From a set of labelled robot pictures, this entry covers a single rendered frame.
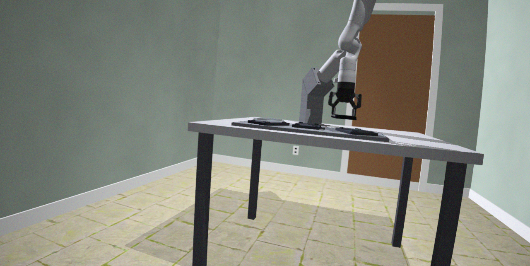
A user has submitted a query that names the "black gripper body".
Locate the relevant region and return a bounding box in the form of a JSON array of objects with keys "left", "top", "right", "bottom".
[{"left": 336, "top": 82, "right": 355, "bottom": 103}]

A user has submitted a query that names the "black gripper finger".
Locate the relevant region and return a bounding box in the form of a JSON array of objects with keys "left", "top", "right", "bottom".
[
  {"left": 348, "top": 94, "right": 361, "bottom": 116},
  {"left": 328, "top": 92, "right": 345, "bottom": 116}
]

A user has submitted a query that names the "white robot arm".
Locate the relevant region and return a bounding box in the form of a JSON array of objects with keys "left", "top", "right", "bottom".
[{"left": 317, "top": 0, "right": 376, "bottom": 83}]

